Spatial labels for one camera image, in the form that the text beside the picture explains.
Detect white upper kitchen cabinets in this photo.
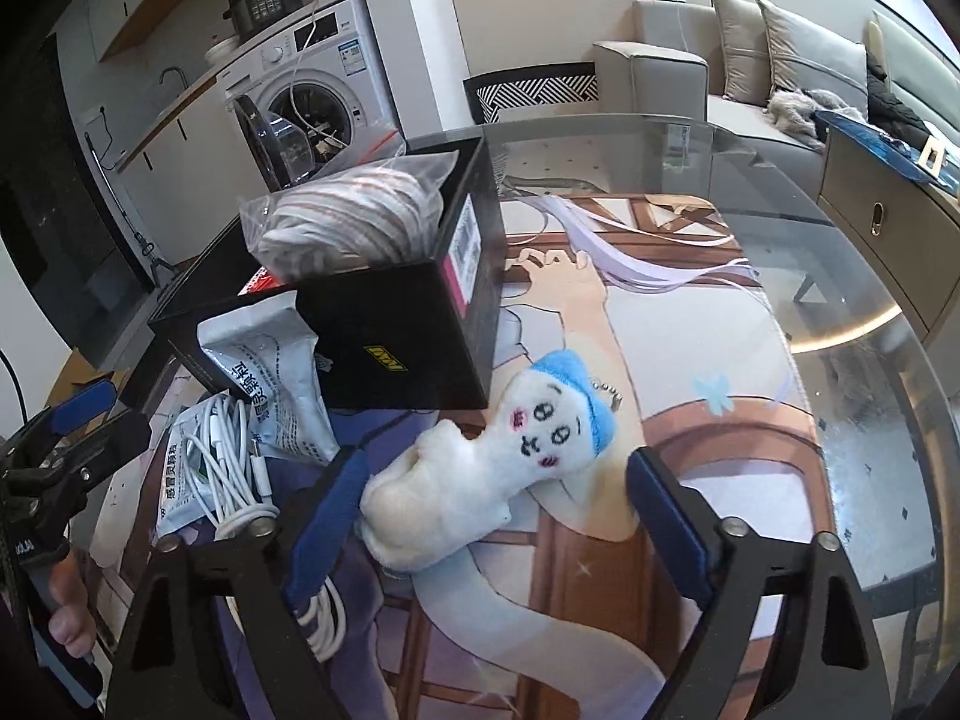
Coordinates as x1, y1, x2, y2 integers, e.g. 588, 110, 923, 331
86, 0, 226, 61

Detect flat mop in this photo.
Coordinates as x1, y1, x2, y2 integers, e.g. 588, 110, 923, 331
84, 133, 181, 286

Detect beige sofa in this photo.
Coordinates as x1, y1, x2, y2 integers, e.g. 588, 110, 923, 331
592, 0, 960, 158

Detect black patterned chair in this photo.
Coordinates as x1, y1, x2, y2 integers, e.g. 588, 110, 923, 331
463, 66, 601, 125

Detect white washing machine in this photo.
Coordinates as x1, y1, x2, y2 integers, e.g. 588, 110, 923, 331
225, 0, 398, 192

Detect brown cardboard box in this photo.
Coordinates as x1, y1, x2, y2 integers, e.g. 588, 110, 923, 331
45, 345, 136, 406

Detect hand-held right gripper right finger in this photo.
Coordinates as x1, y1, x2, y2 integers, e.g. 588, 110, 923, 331
626, 446, 893, 720

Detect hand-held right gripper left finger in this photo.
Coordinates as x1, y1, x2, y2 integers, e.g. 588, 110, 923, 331
109, 446, 372, 720

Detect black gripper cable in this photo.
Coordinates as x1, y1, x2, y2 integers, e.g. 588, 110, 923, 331
0, 351, 21, 421

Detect black cardboard box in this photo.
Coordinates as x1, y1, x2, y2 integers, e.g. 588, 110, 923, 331
148, 136, 505, 412

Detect white plush toy blue hat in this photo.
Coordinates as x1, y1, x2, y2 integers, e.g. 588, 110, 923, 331
358, 349, 629, 569

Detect white crinkled packet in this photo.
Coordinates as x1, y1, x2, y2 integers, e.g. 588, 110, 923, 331
196, 292, 338, 466

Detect kitchen faucet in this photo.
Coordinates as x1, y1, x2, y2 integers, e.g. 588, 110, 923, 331
159, 66, 188, 117

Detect grey satin cushion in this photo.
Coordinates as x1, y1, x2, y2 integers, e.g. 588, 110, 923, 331
707, 0, 773, 106
754, 0, 871, 121

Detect bagged striped cable bundle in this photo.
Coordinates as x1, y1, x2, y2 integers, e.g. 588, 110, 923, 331
240, 150, 460, 278

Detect red packet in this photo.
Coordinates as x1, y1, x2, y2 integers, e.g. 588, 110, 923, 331
238, 270, 290, 297

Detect white coiled cable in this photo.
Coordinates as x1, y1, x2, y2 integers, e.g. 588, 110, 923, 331
184, 396, 346, 665

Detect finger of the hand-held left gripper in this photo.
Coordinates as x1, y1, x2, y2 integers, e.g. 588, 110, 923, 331
0, 381, 117, 458
0, 411, 153, 515

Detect dark door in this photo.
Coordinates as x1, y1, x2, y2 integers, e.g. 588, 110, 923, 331
0, 30, 151, 331

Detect grey fur cloth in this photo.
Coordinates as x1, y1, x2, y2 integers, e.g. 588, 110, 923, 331
765, 86, 845, 151

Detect pale cushion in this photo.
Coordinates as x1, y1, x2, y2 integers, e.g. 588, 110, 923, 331
870, 11, 960, 91

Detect black pressure cooker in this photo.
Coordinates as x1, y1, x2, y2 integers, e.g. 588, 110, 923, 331
225, 0, 305, 38

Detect person's left hand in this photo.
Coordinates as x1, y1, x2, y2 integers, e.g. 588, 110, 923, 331
45, 549, 98, 661

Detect white power cord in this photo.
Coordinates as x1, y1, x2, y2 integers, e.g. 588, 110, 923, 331
289, 0, 353, 158

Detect white lower kitchen cabinet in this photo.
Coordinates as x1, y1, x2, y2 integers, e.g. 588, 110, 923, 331
112, 75, 248, 256

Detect black jacket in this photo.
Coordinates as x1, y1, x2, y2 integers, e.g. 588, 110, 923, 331
866, 52, 938, 151

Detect flat white printed packet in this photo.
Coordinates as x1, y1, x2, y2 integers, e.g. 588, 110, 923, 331
154, 401, 260, 541

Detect beige side cabinet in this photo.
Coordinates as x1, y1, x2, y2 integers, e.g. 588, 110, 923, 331
817, 116, 960, 346

